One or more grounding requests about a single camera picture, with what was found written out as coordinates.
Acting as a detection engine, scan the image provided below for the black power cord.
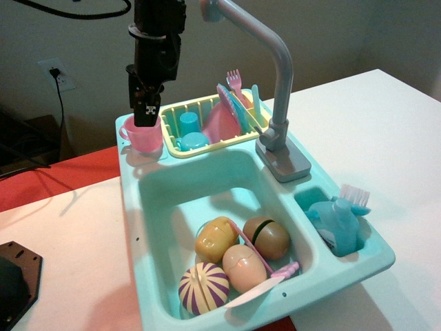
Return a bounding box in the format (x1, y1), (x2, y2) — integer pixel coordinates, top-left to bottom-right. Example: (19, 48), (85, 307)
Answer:
(0, 68), (75, 180)

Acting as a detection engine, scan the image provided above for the yellow toy potato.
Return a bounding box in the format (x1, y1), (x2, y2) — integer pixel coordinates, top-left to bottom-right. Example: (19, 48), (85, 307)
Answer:
(194, 217), (238, 263)

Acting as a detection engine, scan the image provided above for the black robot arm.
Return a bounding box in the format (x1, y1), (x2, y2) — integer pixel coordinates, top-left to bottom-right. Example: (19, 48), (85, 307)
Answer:
(125, 1), (186, 127)

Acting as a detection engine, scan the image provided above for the blue soap bottle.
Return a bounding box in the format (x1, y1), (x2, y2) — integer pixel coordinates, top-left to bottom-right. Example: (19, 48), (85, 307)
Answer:
(305, 198), (360, 257)

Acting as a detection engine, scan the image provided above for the lying blue toy cup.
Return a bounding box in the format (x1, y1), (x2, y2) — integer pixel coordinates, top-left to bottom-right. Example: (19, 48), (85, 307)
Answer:
(176, 132), (209, 152)

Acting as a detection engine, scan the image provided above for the yellow dish rack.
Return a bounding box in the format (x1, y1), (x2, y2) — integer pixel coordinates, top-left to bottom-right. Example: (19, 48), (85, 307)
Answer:
(159, 94), (271, 159)

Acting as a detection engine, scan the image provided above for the pink toy cup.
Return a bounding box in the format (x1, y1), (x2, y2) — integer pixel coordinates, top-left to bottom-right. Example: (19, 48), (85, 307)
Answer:
(119, 115), (163, 153)

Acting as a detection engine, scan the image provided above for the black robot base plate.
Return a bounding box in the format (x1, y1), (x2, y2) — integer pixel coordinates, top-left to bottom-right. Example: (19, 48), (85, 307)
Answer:
(1, 241), (43, 330)

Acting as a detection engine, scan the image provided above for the blue dish brush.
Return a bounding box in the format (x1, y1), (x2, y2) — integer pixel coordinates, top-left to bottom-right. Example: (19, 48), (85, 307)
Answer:
(331, 184), (371, 216)

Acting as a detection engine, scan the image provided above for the purple striped toy onion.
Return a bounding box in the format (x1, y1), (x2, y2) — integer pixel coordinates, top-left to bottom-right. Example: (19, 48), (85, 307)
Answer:
(178, 262), (229, 316)

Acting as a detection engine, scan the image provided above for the brown toy kiwi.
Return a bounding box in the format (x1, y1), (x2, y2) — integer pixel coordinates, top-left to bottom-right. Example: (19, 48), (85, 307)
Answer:
(243, 217), (290, 260)

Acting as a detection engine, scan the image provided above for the pink toy fork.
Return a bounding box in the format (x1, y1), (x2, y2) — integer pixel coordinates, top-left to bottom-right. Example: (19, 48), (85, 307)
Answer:
(226, 70), (252, 109)

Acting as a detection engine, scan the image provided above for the teal toy sink unit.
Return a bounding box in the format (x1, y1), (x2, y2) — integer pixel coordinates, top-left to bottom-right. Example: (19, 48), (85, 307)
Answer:
(118, 139), (396, 330)

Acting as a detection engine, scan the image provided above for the white wall outlet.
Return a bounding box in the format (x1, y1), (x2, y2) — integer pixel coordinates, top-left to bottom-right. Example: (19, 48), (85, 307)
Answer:
(37, 57), (76, 92)

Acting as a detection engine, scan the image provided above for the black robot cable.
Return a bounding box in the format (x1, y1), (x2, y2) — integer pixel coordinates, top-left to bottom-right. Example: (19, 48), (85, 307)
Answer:
(32, 0), (133, 21)

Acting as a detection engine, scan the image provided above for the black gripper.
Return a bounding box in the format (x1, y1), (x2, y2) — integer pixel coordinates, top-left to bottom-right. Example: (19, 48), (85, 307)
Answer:
(126, 32), (181, 127)

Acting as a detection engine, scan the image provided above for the light blue toy knife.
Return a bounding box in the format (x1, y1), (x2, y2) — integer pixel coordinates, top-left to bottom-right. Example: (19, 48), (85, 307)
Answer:
(252, 84), (261, 121)

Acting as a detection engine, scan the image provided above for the grey toy faucet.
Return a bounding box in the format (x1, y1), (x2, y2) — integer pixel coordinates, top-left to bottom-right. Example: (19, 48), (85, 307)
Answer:
(200, 1), (311, 183)

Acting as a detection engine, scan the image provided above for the pink toy plate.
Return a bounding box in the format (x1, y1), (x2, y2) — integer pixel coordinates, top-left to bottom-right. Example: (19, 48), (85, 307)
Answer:
(202, 102), (241, 144)

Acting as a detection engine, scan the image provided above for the cardboard box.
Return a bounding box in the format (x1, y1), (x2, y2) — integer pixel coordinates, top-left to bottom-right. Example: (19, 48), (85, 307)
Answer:
(24, 114), (76, 165)

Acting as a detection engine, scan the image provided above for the blue toy plate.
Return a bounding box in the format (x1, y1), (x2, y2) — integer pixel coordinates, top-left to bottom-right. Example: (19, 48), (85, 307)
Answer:
(216, 83), (248, 134)

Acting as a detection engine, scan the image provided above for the cracked beige toy egg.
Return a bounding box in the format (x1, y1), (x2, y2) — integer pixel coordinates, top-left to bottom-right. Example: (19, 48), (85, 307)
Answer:
(223, 244), (267, 293)

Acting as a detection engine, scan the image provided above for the red cloth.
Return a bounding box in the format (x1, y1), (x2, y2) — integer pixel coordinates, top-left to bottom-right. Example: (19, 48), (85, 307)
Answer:
(1, 146), (120, 212)

